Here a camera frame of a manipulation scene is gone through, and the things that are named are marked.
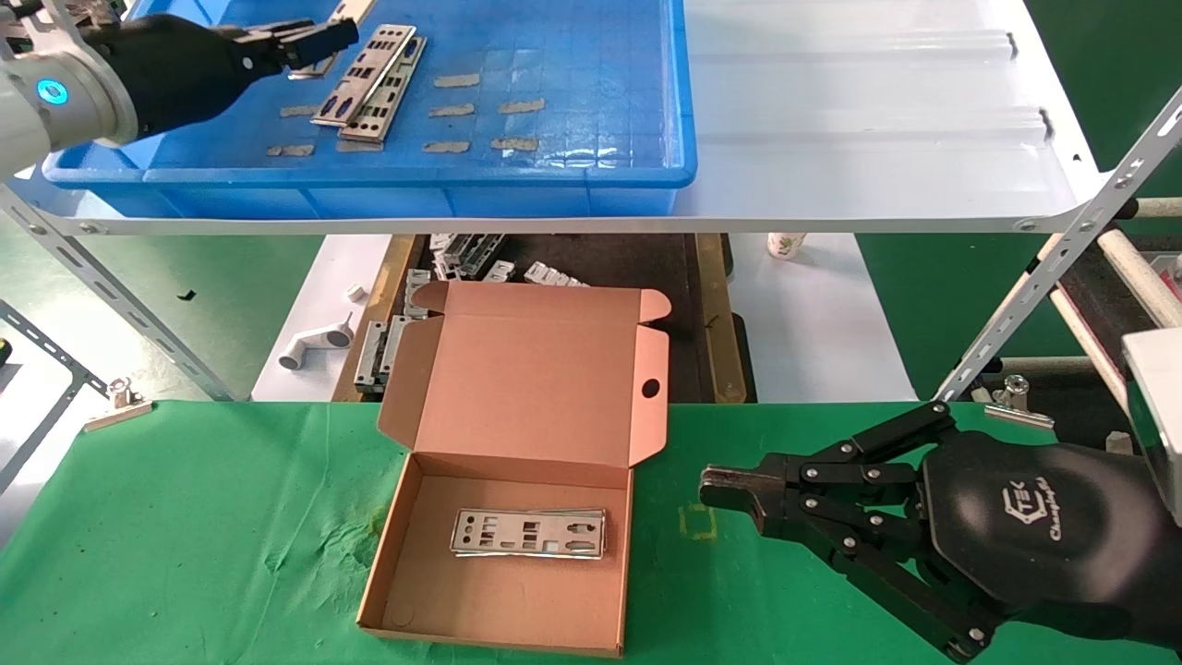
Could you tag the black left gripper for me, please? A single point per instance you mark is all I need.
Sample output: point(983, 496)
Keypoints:
point(175, 65)

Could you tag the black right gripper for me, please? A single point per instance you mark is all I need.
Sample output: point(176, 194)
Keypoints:
point(1034, 526)

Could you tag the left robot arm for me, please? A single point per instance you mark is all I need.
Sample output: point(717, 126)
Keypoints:
point(55, 111)

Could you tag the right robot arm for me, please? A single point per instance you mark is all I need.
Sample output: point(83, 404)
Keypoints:
point(1168, 591)

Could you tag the blue plastic tray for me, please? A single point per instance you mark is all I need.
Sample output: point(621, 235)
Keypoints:
point(572, 55)

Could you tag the open brown cardboard box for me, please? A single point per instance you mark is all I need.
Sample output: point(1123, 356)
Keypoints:
point(536, 369)

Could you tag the brown tape patch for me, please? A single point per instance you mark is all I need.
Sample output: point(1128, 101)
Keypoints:
point(522, 105)
point(457, 80)
point(514, 143)
point(298, 111)
point(446, 146)
point(452, 110)
point(358, 146)
point(291, 150)

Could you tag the silver binder clip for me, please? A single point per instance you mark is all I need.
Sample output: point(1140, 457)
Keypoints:
point(1020, 416)
point(120, 411)

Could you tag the white paper cup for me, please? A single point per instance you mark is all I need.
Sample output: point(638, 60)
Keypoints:
point(787, 245)

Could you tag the white plastic pipe connector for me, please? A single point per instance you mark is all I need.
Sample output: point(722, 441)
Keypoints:
point(314, 344)

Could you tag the white perforated metal strut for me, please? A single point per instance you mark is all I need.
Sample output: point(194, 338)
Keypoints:
point(1062, 249)
point(92, 277)

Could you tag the black belt surface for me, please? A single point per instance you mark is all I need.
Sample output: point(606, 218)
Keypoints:
point(1108, 286)

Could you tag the white shelf board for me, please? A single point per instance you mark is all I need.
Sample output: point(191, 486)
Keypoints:
point(831, 111)

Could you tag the silver metal bracket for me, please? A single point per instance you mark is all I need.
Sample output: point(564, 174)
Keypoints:
point(499, 272)
point(554, 274)
point(482, 251)
point(417, 291)
point(397, 337)
point(448, 263)
point(369, 356)

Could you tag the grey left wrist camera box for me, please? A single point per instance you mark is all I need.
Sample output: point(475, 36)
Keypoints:
point(28, 23)

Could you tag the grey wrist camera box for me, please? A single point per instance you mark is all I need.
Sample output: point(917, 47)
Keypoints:
point(1159, 416)
point(28, 23)

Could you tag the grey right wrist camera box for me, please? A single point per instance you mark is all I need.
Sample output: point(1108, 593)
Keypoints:
point(1159, 416)

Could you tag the grey perforated metal rail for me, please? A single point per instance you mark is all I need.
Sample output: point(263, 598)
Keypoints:
point(55, 356)

